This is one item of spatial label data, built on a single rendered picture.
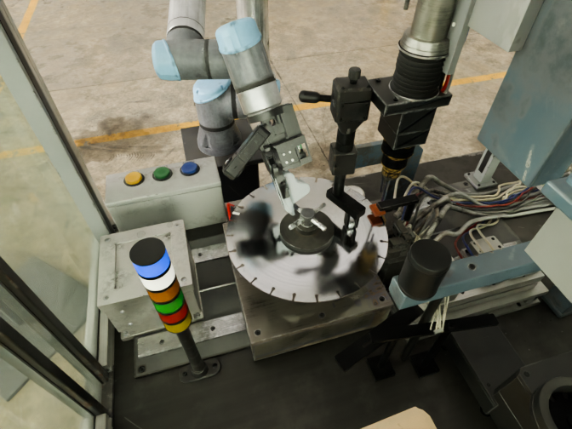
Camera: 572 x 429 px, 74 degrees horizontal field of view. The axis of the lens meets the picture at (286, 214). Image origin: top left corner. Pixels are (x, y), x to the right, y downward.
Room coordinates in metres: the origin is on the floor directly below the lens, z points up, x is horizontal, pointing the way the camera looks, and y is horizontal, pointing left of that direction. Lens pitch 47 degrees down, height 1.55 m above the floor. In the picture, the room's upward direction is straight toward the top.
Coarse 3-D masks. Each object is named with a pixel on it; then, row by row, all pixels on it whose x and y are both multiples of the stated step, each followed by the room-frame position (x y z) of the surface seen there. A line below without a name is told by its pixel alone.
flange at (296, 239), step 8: (304, 208) 0.56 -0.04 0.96; (288, 216) 0.54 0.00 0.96; (296, 216) 0.53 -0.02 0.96; (320, 216) 0.54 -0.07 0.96; (328, 216) 0.54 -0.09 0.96; (280, 224) 0.52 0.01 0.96; (288, 224) 0.51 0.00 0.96; (328, 224) 0.51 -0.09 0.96; (280, 232) 0.49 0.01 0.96; (288, 232) 0.49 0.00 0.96; (296, 232) 0.49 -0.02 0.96; (304, 232) 0.48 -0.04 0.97; (312, 232) 0.49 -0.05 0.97; (320, 232) 0.49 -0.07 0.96; (328, 232) 0.49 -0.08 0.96; (288, 240) 0.47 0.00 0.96; (296, 240) 0.47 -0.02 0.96; (304, 240) 0.47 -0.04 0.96; (312, 240) 0.47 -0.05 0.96; (320, 240) 0.47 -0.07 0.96; (328, 240) 0.47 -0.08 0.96; (296, 248) 0.45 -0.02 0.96; (304, 248) 0.45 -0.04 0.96; (312, 248) 0.45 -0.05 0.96; (320, 248) 0.46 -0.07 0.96
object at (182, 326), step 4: (188, 308) 0.30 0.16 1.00; (188, 312) 0.30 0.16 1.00; (188, 316) 0.29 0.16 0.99; (184, 320) 0.28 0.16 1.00; (188, 320) 0.29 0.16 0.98; (164, 324) 0.28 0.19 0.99; (168, 324) 0.27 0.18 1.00; (172, 324) 0.27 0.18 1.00; (176, 324) 0.27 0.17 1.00; (180, 324) 0.28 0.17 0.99; (184, 324) 0.28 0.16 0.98; (188, 324) 0.29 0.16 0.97; (168, 328) 0.28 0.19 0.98; (172, 328) 0.27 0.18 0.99; (176, 328) 0.27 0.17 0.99; (180, 328) 0.28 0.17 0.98; (184, 328) 0.28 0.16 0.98; (172, 332) 0.27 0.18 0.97; (176, 332) 0.27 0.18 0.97; (180, 332) 0.28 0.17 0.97
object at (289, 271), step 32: (256, 192) 0.62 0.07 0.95; (320, 192) 0.62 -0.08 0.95; (352, 192) 0.62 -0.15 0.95; (256, 224) 0.52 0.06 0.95; (384, 224) 0.52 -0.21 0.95; (256, 256) 0.44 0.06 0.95; (288, 256) 0.44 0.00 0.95; (320, 256) 0.44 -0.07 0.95; (352, 256) 0.44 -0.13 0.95; (384, 256) 0.44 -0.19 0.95; (288, 288) 0.37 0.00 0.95; (320, 288) 0.37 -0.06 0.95; (352, 288) 0.37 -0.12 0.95
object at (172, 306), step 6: (180, 288) 0.30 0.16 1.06; (180, 294) 0.30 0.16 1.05; (174, 300) 0.28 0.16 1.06; (180, 300) 0.29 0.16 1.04; (156, 306) 0.28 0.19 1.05; (162, 306) 0.27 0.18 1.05; (168, 306) 0.28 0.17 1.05; (174, 306) 0.28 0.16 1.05; (180, 306) 0.29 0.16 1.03; (162, 312) 0.27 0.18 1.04; (168, 312) 0.27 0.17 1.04
